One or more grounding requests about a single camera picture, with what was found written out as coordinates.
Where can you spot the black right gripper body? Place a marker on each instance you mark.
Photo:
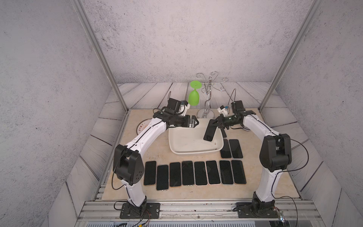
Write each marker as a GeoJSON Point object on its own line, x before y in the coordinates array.
{"type": "Point", "coordinates": [227, 121]}

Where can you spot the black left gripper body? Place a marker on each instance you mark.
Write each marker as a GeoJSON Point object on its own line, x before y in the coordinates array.
{"type": "Point", "coordinates": [181, 121]}

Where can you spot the white plastic storage box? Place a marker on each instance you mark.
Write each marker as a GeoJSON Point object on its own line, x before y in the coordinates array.
{"type": "Point", "coordinates": [190, 141]}

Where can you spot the dark phone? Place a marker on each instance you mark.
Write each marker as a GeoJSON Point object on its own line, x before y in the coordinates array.
{"type": "Point", "coordinates": [225, 152]}

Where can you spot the black phone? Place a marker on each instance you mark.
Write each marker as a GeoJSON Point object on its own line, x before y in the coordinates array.
{"type": "Point", "coordinates": [213, 173]}
{"type": "Point", "coordinates": [226, 172]}
{"type": "Point", "coordinates": [162, 177]}
{"type": "Point", "coordinates": [238, 172]}

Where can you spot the phone with purple clear case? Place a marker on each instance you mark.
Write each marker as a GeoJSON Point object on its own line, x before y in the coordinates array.
{"type": "Point", "coordinates": [150, 173]}

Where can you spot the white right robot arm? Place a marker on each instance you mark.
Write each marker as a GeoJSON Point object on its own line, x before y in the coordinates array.
{"type": "Point", "coordinates": [275, 156]}

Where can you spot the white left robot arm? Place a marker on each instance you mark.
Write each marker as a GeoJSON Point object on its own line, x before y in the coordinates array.
{"type": "Point", "coordinates": [128, 165]}

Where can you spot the orange patterned round plate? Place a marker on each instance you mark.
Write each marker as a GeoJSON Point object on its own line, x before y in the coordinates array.
{"type": "Point", "coordinates": [143, 125]}

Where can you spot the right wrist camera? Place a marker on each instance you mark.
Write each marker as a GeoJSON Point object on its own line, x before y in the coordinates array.
{"type": "Point", "coordinates": [235, 107]}

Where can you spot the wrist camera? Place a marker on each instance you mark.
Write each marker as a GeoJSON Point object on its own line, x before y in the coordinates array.
{"type": "Point", "coordinates": [235, 107]}
{"type": "Point", "coordinates": [176, 107]}

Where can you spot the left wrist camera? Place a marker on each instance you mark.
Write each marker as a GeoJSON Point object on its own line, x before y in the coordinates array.
{"type": "Point", "coordinates": [176, 107]}

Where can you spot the silver wire glass rack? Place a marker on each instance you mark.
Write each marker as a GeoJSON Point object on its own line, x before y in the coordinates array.
{"type": "Point", "coordinates": [212, 94]}

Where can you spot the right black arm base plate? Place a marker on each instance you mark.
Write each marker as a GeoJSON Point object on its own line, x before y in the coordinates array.
{"type": "Point", "coordinates": [256, 210]}

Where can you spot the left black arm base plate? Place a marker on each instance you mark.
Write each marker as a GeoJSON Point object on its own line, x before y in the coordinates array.
{"type": "Point", "coordinates": [146, 210]}

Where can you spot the aluminium rail front frame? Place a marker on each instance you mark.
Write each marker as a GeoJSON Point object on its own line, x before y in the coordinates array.
{"type": "Point", "coordinates": [224, 213]}

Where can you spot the right aluminium frame post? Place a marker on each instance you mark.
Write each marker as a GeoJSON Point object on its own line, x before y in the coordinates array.
{"type": "Point", "coordinates": [311, 14]}

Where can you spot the aluminium frame post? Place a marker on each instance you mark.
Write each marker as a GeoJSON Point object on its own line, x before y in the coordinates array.
{"type": "Point", "coordinates": [311, 14]}
{"type": "Point", "coordinates": [81, 13]}

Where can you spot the left aluminium frame post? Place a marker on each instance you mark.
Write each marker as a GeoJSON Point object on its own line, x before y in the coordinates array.
{"type": "Point", "coordinates": [81, 13]}

